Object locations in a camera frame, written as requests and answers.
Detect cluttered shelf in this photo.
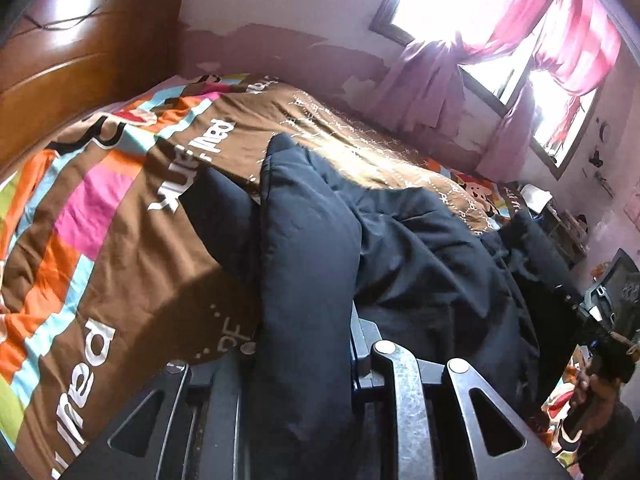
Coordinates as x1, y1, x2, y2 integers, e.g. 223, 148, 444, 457
520, 184, 591, 266

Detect wooden headboard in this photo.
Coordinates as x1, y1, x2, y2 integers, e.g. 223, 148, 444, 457
0, 0, 186, 171

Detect knotted pale pink curtain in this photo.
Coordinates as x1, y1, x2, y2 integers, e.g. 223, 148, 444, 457
375, 40, 468, 138

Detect person's right hand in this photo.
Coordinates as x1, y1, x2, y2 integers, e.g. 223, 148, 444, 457
572, 340, 637, 411

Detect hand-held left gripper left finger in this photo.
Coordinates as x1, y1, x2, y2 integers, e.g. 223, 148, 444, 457
50, 349, 261, 480

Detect pink curtains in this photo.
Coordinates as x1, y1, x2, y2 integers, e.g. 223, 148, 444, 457
370, 0, 601, 181

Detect wall hooks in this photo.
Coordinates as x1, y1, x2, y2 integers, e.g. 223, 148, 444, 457
587, 120, 618, 198

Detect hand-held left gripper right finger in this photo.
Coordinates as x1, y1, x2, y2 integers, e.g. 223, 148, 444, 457
350, 305, 573, 480

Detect black padded jacket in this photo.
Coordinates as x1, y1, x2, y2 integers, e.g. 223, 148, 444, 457
180, 132, 586, 480

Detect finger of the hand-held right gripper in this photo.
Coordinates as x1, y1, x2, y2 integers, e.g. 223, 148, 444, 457
555, 282, 608, 328

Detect colourful printed bedspread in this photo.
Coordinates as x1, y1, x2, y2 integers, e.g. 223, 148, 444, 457
0, 72, 591, 480

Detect bright pink curtain valance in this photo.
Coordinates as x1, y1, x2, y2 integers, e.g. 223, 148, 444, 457
460, 0, 623, 96

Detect black cable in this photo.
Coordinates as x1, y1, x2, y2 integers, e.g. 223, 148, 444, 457
22, 2, 103, 31

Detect person's right forearm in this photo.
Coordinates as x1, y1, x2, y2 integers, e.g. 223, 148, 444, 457
557, 400, 638, 468

